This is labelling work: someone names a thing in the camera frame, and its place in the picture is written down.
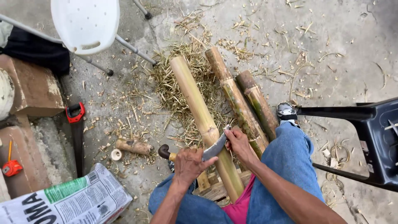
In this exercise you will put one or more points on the person's left hand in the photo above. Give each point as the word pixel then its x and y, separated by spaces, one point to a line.
pixel 188 165

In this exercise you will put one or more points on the person's right hand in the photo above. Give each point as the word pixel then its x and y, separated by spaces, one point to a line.
pixel 239 143

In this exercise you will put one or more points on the person's right fingers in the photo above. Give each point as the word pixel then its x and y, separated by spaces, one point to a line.
pixel 229 138

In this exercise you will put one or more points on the pale peeled bamboo pole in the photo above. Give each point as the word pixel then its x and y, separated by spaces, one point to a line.
pixel 202 118

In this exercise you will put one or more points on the long green bamboo pole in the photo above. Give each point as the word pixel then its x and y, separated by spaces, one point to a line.
pixel 236 99

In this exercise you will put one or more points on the short green bamboo pole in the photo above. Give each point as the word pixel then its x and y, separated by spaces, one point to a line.
pixel 258 102

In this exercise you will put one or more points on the wooden block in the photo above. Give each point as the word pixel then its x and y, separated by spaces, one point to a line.
pixel 217 186

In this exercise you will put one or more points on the person's grey shoe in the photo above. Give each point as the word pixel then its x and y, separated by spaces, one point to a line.
pixel 287 113

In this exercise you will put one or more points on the person's blue jeans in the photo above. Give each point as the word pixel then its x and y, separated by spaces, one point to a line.
pixel 286 168

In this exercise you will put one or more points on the pile of bamboo shavings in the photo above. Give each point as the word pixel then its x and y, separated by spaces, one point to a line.
pixel 183 90

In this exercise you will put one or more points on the person's pink shirt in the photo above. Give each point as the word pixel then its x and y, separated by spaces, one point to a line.
pixel 241 205

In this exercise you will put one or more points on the short bamboo offcut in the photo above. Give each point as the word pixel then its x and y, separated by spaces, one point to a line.
pixel 133 146

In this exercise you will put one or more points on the black plastic chair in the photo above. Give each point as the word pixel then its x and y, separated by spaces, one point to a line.
pixel 373 140

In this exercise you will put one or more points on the printed white sack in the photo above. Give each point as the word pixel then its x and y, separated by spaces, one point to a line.
pixel 68 199

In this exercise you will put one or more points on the white plastic stool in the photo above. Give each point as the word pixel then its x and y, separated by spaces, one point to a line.
pixel 87 25

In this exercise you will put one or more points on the brown stone step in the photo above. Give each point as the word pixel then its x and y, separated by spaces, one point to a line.
pixel 31 87

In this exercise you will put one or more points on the black cloth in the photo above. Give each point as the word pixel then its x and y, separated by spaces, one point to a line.
pixel 37 49

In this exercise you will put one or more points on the orange tape measure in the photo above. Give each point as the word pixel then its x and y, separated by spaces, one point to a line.
pixel 11 167

